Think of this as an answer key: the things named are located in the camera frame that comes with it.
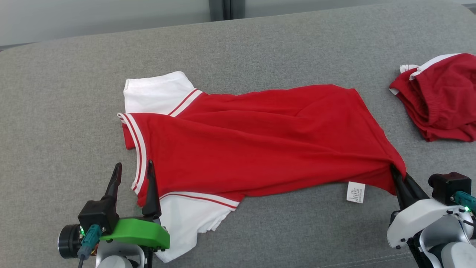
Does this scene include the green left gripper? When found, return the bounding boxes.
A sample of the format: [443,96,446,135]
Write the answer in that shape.
[100,160,171,250]

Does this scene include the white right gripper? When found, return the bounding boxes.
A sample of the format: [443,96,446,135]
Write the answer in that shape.
[387,164,475,249]

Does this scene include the red basketball shorts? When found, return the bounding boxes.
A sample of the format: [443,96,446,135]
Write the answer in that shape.
[389,53,476,143]

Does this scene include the red and white jersey shirt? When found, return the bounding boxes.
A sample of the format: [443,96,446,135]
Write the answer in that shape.
[117,71,407,263]

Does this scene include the right black cable teal plug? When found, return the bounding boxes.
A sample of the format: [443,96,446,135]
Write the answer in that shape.
[452,191,476,216]

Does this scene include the black cable teal plug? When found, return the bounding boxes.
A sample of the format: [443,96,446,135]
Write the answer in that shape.
[452,191,476,216]
[76,224,103,268]

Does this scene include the left black cable teal plug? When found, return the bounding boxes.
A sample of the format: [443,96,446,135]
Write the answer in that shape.
[76,224,103,268]

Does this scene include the grey partition post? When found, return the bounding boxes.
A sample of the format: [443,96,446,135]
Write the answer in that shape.
[208,0,246,21]

